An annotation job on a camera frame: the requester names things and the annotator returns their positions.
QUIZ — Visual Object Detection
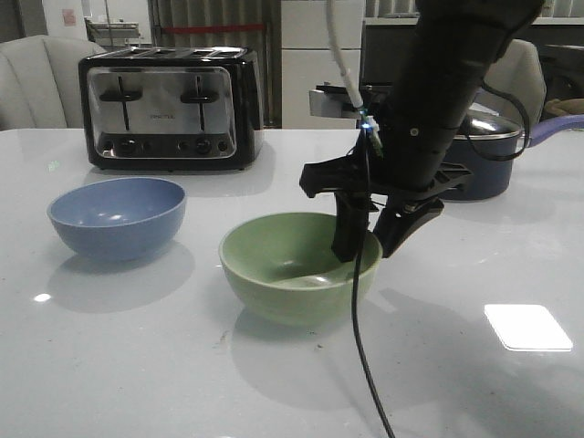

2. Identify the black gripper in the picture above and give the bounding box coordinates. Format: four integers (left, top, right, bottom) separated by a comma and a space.
299, 155, 472, 263

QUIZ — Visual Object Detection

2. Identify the green bowl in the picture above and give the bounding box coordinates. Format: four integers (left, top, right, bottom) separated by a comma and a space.
218, 212, 381, 327

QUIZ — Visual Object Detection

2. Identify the blue bowl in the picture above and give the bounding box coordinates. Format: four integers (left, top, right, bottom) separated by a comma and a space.
47, 177, 187, 262

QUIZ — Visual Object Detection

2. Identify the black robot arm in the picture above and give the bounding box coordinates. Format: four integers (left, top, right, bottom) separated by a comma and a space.
300, 1, 543, 262

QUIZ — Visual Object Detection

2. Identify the dark blue saucepan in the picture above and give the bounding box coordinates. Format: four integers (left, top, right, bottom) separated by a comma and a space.
441, 115, 583, 202

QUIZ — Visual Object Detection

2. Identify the glass pot lid blue knob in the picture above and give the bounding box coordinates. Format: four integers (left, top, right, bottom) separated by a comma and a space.
454, 109, 523, 140

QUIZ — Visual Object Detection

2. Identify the dark kitchen counter cabinet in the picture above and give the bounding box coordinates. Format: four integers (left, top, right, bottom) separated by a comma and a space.
360, 17, 583, 121

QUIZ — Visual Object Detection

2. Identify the white refrigerator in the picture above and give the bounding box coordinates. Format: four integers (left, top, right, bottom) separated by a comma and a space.
281, 1, 365, 130

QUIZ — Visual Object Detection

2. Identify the grey chair right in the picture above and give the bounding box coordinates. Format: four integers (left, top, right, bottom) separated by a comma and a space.
471, 39, 547, 127

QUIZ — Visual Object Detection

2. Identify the grey chair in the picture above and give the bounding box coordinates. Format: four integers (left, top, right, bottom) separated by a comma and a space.
1, 35, 104, 130
471, 39, 547, 127

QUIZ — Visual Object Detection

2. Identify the woven basket at right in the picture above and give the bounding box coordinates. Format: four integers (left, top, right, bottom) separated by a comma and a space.
543, 98, 584, 119

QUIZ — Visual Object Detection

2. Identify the black and chrome toaster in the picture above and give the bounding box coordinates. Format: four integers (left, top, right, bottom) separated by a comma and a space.
78, 47, 264, 171

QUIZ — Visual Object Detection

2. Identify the grey chair left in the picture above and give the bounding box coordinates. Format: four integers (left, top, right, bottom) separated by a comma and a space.
1, 35, 104, 130

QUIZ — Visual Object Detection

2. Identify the white cable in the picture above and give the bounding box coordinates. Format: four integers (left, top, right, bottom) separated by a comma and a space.
325, 0, 368, 115

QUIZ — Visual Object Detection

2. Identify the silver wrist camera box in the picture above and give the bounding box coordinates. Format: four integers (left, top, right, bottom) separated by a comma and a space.
308, 83, 393, 119

